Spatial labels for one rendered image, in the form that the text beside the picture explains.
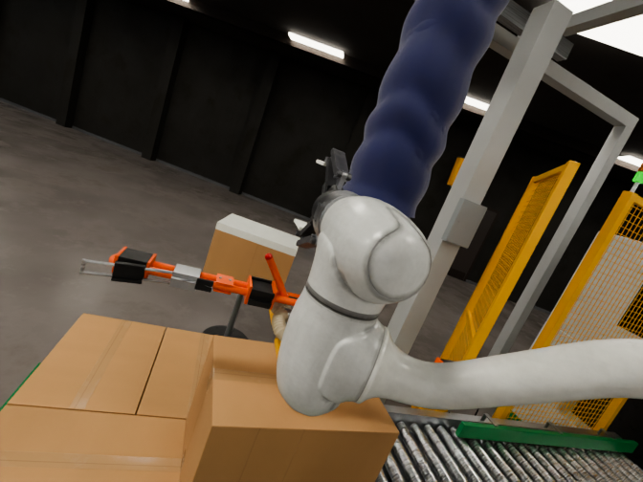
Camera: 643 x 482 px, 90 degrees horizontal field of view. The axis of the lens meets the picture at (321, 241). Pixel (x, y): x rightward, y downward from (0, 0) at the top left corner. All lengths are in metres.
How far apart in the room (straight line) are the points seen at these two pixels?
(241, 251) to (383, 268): 2.14
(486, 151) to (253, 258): 1.73
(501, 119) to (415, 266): 2.15
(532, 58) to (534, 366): 2.27
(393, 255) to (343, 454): 0.95
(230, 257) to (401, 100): 1.83
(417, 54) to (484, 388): 0.77
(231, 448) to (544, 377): 0.81
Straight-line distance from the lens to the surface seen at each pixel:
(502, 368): 0.45
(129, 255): 0.99
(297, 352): 0.41
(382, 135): 0.92
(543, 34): 2.64
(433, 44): 0.96
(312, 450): 1.14
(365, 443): 1.21
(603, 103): 4.42
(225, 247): 2.45
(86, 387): 1.65
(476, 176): 2.38
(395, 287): 0.33
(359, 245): 0.32
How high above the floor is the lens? 1.65
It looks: 12 degrees down
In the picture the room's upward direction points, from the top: 21 degrees clockwise
